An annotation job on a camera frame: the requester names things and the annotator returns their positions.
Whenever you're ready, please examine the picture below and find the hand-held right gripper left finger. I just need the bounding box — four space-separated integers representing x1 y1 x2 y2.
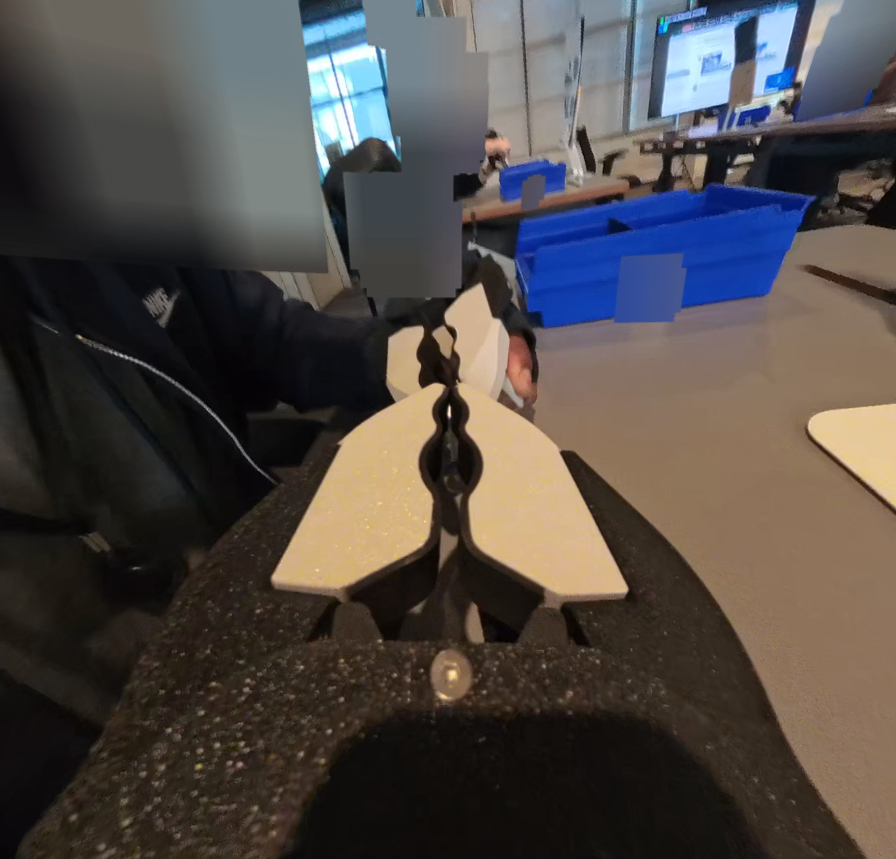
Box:
269 383 449 604

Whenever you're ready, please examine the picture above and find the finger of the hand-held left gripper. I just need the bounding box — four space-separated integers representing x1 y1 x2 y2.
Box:
441 281 513 404
385 320 438 404

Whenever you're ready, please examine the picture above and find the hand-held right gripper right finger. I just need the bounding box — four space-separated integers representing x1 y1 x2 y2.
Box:
451 383 631 609

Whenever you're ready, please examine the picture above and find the person's left forearm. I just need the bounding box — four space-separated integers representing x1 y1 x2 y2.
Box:
231 271 393 415

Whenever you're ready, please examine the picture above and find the person's left hand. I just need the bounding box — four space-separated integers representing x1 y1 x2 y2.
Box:
504 330 541 422

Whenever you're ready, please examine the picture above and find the small blue plastic bin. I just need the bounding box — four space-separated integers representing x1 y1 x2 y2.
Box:
498 161 567 202

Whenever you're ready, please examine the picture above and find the large blue plastic bin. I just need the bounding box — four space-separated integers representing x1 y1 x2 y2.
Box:
514 183 816 328

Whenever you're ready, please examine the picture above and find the large display screen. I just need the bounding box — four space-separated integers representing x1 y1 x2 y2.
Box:
647 0 821 124

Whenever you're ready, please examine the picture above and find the white sign stand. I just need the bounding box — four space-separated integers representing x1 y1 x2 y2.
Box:
806 404 896 513

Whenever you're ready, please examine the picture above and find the dark long desk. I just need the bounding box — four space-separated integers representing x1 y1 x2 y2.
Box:
633 103 896 195

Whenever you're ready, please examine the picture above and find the black flat panel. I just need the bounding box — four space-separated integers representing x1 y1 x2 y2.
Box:
804 264 896 296

